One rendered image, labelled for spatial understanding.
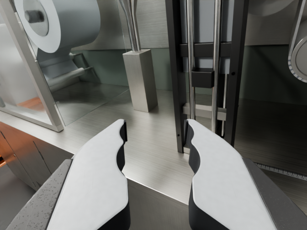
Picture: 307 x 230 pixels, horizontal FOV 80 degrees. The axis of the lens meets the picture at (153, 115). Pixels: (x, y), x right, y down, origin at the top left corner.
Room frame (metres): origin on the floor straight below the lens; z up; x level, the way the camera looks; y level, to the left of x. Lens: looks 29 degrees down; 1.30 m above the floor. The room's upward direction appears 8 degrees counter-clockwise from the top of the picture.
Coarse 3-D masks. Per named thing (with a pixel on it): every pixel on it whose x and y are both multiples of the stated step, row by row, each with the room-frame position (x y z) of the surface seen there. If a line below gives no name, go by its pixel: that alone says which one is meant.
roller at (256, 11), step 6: (252, 0) 0.49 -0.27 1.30; (258, 0) 0.48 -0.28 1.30; (264, 0) 0.47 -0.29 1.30; (270, 0) 0.47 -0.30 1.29; (276, 0) 0.46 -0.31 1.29; (282, 0) 0.45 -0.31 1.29; (288, 0) 0.45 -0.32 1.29; (252, 6) 0.49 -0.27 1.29; (258, 6) 0.48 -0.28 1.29; (264, 6) 0.47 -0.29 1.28; (270, 6) 0.46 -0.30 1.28; (276, 6) 0.46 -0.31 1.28; (282, 6) 0.45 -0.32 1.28; (252, 12) 0.49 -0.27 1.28; (258, 12) 0.48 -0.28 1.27; (264, 12) 0.47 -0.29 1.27; (270, 12) 0.46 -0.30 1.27
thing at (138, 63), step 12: (120, 0) 0.81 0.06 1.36; (132, 0) 0.80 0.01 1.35; (132, 12) 0.81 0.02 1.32; (132, 24) 0.81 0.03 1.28; (132, 36) 0.81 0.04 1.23; (132, 48) 0.82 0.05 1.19; (132, 60) 0.79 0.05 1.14; (144, 60) 0.79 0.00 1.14; (132, 72) 0.80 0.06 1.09; (144, 72) 0.78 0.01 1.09; (132, 84) 0.81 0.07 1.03; (144, 84) 0.77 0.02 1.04; (132, 96) 0.81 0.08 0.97; (144, 96) 0.77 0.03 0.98; (156, 96) 0.84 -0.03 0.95; (144, 108) 0.78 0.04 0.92
